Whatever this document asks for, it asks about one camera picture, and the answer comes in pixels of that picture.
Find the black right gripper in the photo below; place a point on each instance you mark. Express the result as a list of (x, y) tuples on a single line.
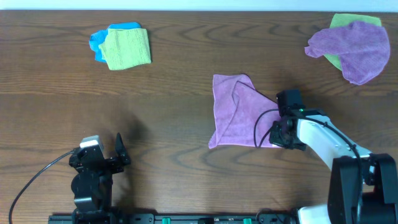
[(273, 137)]

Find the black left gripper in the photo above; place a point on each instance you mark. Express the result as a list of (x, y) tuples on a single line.
[(117, 163)]

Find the pink purple microfiber cloth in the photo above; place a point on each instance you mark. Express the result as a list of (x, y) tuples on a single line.
[(242, 114)]

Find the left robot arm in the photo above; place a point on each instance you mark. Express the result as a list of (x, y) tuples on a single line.
[(92, 186)]

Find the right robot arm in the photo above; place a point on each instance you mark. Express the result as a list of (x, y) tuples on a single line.
[(363, 185)]

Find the folded green cloth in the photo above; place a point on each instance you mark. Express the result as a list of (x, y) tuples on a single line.
[(126, 48)]

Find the blue cloth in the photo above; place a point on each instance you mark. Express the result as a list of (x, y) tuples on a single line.
[(99, 37)]

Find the dark purple crumpled cloth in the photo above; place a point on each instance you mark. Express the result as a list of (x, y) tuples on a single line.
[(362, 48)]

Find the light green cloth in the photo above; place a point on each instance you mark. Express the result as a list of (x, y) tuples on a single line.
[(341, 20)]

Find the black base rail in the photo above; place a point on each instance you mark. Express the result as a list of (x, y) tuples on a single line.
[(148, 218)]

